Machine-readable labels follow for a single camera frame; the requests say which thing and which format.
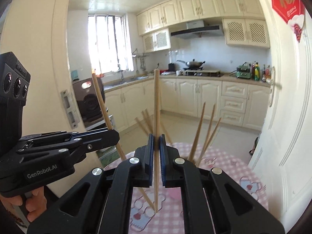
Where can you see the red fu door decoration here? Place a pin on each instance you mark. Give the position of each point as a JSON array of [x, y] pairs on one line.
[[293, 13]]

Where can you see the gas stove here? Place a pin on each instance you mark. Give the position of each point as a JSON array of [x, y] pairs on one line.
[[202, 73]]

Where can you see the range hood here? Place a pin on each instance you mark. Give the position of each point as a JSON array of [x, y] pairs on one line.
[[205, 31]]

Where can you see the green bottle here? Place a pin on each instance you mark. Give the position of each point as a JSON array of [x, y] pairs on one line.
[[256, 72]]

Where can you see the dark rice cooker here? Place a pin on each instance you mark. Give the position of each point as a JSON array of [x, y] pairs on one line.
[[86, 97]]

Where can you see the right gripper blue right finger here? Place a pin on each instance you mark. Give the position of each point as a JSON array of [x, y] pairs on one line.
[[169, 175]]

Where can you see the black wok on stove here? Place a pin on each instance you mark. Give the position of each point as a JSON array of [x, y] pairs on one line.
[[193, 63]]

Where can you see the sink faucet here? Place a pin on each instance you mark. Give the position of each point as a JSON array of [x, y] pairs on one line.
[[121, 72]]

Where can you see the green toaster appliance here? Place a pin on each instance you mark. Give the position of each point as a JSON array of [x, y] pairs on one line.
[[244, 71]]

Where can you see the upper kitchen cabinets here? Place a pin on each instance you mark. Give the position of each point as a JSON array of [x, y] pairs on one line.
[[242, 20]]

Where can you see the person left hand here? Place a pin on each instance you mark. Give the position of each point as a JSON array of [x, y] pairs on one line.
[[35, 205]]

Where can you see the kitchen window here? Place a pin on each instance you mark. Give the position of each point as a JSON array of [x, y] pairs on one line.
[[109, 44]]

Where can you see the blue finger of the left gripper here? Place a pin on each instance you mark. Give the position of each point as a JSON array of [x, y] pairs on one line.
[[95, 140]]

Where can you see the door handle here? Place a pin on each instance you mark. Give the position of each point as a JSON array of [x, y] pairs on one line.
[[275, 86]]

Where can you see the white door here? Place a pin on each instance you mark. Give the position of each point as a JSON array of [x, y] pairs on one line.
[[282, 159]]

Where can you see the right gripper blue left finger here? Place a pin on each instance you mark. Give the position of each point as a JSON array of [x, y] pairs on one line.
[[144, 173]]

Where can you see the lower kitchen cabinets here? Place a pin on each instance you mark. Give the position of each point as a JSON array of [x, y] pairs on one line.
[[229, 100]]

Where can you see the kitchen cabinets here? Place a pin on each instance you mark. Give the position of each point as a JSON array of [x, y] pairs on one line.
[[229, 100], [242, 20]]

